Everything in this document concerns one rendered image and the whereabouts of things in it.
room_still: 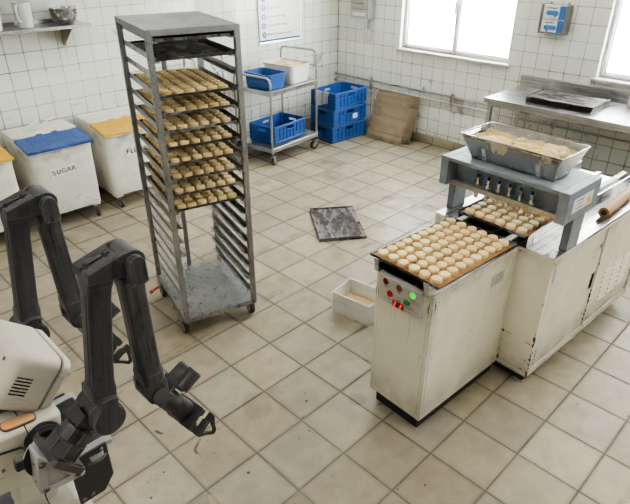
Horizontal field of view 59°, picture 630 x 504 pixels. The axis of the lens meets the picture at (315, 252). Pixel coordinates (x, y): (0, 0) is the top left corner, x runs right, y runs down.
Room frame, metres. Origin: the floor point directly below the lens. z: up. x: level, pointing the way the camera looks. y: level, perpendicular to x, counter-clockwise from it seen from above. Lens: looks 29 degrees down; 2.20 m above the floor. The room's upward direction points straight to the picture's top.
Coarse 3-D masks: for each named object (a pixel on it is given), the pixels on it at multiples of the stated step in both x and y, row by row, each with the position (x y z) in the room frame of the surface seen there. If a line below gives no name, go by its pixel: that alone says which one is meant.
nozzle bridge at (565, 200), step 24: (456, 168) 2.89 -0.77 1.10; (480, 168) 2.69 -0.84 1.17; (504, 168) 2.67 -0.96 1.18; (456, 192) 2.93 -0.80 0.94; (480, 192) 2.72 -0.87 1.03; (504, 192) 2.67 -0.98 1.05; (528, 192) 2.57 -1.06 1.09; (552, 192) 2.40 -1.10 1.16; (576, 192) 2.38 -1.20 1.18; (552, 216) 2.42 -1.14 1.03; (576, 216) 2.42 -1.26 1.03; (576, 240) 2.47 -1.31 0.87
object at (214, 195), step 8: (152, 176) 3.32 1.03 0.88; (200, 192) 3.11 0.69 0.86; (208, 192) 3.07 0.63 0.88; (216, 192) 3.06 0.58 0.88; (224, 192) 3.08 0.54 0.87; (232, 192) 3.06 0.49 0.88; (176, 200) 2.94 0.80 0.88; (184, 200) 2.95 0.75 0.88; (192, 200) 2.96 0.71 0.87; (200, 200) 2.94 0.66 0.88; (208, 200) 2.97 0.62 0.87; (216, 200) 2.98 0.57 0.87; (176, 208) 2.88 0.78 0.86
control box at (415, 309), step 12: (384, 276) 2.20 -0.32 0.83; (384, 288) 2.19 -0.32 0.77; (396, 288) 2.14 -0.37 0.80; (408, 288) 2.09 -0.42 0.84; (384, 300) 2.19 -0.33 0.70; (396, 300) 2.14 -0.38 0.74; (408, 300) 2.08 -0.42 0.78; (420, 300) 2.04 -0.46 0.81; (408, 312) 2.08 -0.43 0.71; (420, 312) 2.05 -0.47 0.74
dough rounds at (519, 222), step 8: (488, 200) 2.85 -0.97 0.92; (472, 208) 2.75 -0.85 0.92; (480, 208) 2.77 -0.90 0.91; (488, 208) 2.76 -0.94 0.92; (496, 208) 2.78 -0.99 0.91; (504, 208) 2.75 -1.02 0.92; (512, 208) 2.75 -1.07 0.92; (520, 208) 2.75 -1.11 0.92; (480, 216) 2.67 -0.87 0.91; (488, 216) 2.65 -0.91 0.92; (496, 216) 2.66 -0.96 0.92; (504, 216) 2.65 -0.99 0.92; (512, 216) 2.65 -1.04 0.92; (520, 216) 2.65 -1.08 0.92; (536, 216) 2.68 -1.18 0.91; (544, 216) 2.65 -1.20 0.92; (496, 224) 2.59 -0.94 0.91; (504, 224) 2.59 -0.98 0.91; (512, 224) 2.55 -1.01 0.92; (520, 224) 2.57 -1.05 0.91; (528, 224) 2.55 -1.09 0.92; (536, 224) 2.56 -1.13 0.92; (544, 224) 2.59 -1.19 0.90; (520, 232) 2.49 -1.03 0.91; (528, 232) 2.50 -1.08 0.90
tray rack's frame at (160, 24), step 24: (120, 24) 3.33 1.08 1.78; (144, 24) 2.99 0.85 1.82; (168, 24) 2.99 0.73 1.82; (192, 24) 2.99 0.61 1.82; (216, 24) 2.99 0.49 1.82; (120, 48) 3.32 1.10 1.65; (144, 168) 3.33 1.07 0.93; (144, 192) 3.32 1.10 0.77; (192, 264) 3.46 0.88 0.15; (216, 264) 3.46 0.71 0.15; (168, 288) 3.14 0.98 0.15; (192, 288) 3.14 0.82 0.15; (216, 288) 3.14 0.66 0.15; (240, 288) 3.14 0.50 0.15; (192, 312) 2.87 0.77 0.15; (216, 312) 2.89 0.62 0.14
